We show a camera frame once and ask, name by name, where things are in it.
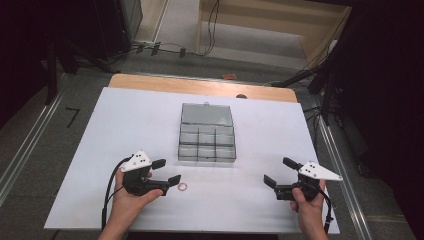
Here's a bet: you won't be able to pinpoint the black metal stand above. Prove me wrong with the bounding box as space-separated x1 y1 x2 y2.
43 31 122 106
270 66 338 128

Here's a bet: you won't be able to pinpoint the black floor cables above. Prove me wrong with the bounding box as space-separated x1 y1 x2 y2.
301 104 324 158

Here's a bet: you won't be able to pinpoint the black curtain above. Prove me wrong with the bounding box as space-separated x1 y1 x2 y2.
328 0 424 240

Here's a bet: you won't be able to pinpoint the wooden table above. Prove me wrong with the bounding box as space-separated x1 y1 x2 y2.
108 73 298 104

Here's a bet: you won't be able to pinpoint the dark cabinet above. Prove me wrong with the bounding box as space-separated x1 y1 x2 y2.
93 0 144 62

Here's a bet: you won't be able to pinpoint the wooden shelf unit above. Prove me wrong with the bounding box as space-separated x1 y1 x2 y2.
195 0 353 70

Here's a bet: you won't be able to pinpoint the metal floor rail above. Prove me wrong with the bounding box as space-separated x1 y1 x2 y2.
0 74 70 206
313 95 373 240

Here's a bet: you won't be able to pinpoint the clear plastic compartment box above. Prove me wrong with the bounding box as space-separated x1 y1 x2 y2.
177 101 238 164

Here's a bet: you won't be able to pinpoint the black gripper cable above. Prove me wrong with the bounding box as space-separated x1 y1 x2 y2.
317 185 336 235
100 156 133 232

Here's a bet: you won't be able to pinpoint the person's left hand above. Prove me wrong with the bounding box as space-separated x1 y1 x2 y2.
112 168 165 223

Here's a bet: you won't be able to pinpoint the hanging black cable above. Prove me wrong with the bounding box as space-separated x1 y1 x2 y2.
203 0 221 57

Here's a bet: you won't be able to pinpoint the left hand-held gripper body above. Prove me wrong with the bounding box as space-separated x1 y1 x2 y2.
120 150 171 197

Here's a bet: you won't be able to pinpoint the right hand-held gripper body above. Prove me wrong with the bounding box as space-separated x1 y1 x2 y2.
273 160 344 203

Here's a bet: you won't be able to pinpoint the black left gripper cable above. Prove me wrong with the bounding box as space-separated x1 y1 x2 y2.
100 156 133 232

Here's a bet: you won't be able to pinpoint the white board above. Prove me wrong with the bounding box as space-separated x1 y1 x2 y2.
43 87 340 235

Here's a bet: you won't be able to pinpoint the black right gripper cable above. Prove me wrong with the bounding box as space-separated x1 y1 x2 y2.
317 185 336 235

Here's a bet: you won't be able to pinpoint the person's right hand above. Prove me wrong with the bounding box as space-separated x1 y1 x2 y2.
289 179 327 228

